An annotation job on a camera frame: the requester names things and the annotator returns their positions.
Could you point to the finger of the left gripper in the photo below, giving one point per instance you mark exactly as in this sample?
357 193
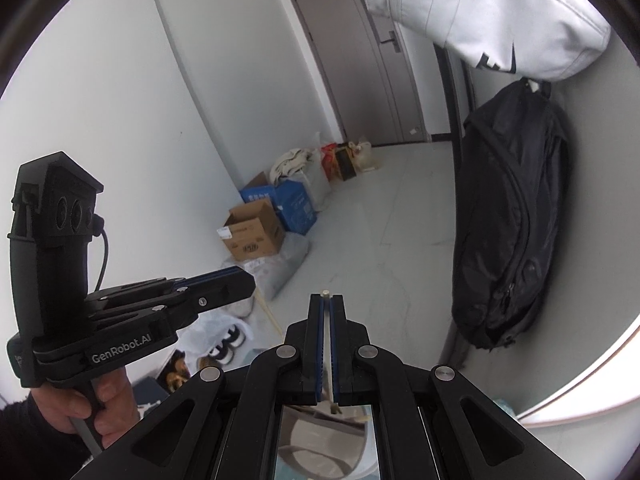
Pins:
185 304
232 276

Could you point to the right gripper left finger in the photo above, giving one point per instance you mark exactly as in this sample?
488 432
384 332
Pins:
222 425

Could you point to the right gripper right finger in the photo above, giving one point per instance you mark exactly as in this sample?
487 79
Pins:
432 424

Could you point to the bamboo chopstick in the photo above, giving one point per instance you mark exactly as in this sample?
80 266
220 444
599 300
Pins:
262 303
327 377

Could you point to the person left hand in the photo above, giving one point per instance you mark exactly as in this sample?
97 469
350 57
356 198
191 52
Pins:
119 412

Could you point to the grey plastic parcel bag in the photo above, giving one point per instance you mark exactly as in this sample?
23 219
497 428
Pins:
271 273

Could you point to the brown cardboard box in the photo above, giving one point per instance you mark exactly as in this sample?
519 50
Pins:
252 230

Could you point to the black white sneakers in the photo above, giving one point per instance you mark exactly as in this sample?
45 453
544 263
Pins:
223 353

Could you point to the white plastic bag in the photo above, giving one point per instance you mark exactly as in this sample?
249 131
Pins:
208 329

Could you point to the brown boots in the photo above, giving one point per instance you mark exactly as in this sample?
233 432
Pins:
175 373

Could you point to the blue cardboard box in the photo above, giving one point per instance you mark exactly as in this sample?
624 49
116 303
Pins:
289 199

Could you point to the white grey utensil holder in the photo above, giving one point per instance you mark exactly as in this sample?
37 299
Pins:
326 442

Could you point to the beige cloth bag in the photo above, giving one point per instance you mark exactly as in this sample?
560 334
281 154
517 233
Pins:
290 162

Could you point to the red yellow bag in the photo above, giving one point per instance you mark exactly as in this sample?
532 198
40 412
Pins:
346 160

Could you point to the black backpack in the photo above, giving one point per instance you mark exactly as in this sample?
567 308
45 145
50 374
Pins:
510 194

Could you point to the grey door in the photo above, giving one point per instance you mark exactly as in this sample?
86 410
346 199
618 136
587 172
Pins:
363 63

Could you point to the white sling bag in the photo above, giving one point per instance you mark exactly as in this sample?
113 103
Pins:
548 40

